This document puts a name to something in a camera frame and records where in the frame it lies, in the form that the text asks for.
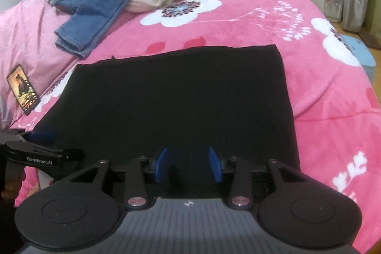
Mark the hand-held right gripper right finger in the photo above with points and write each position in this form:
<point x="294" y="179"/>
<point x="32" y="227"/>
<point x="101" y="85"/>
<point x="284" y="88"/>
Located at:
<point x="215" y="163"/>

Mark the black t-shirt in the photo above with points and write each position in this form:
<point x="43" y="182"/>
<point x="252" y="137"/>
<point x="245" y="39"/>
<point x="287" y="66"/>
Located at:
<point x="178" y="99"/>

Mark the smartphone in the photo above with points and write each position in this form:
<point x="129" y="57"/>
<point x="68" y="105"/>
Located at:
<point x="23" y="90"/>

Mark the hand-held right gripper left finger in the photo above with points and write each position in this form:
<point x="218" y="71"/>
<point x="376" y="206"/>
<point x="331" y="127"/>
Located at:
<point x="162" y="163"/>

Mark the pale pink quilt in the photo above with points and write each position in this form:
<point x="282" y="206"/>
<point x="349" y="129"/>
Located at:
<point x="29" y="33"/>

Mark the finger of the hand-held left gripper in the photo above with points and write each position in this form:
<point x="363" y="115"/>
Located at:
<point x="43" y="137"/>

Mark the pink floral blanket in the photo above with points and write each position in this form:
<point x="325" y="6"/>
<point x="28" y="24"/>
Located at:
<point x="312" y="93"/>

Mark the blue plastic stool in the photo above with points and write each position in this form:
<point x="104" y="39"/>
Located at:
<point x="361" y="54"/>

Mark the person's left hand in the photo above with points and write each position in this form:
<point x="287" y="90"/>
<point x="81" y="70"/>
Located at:
<point x="12" y="191"/>

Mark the blue jeans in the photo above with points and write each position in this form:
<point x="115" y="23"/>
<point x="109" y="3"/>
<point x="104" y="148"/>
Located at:
<point x="92" y="13"/>

